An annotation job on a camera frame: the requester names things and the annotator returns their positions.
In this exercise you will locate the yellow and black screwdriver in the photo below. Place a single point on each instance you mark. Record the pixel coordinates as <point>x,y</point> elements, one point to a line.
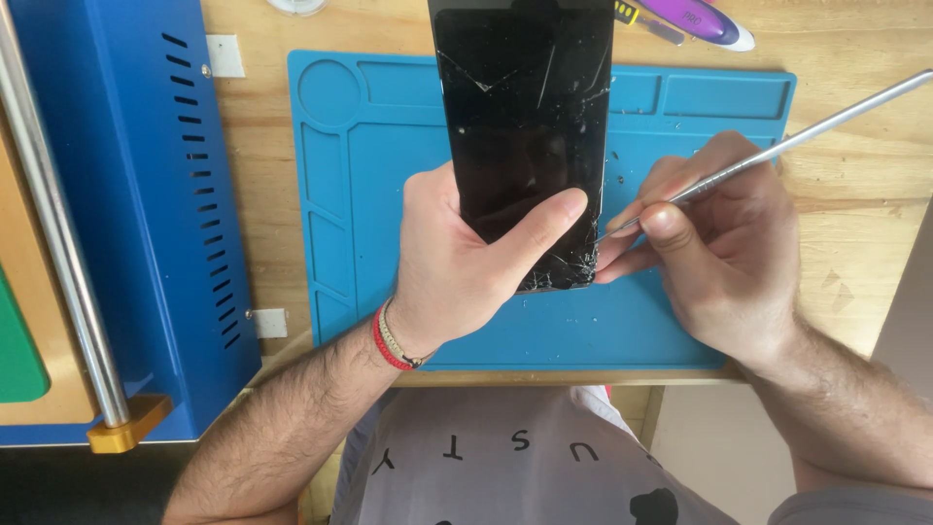
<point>645,22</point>

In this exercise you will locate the blue silicone repair mat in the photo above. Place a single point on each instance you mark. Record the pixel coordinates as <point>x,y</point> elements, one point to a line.
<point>342,219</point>

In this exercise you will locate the person's grey printed shirt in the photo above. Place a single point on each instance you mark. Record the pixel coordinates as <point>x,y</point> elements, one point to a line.
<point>510,459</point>

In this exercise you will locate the person's left hand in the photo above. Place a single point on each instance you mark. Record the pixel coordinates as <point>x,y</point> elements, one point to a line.
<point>452,270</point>

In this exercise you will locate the person's right hand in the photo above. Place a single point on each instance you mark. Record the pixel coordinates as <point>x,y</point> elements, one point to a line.
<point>718,248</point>

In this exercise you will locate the purple and white tool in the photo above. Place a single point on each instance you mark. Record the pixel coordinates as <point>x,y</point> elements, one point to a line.
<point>700,20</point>

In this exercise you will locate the white mounting bracket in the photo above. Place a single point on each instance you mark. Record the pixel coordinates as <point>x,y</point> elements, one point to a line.
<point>268,322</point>
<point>225,55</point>

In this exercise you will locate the clear round container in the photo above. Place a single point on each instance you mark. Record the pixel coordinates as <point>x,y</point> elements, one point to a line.
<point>297,6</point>

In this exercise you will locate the metal spudger tool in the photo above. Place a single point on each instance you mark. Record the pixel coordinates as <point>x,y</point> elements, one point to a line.
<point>802,135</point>

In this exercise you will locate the black cracked smartphone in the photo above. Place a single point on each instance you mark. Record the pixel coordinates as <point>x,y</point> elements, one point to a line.
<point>521,109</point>

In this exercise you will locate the blue metal machine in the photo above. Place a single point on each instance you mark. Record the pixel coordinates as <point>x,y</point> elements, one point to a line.
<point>138,204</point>

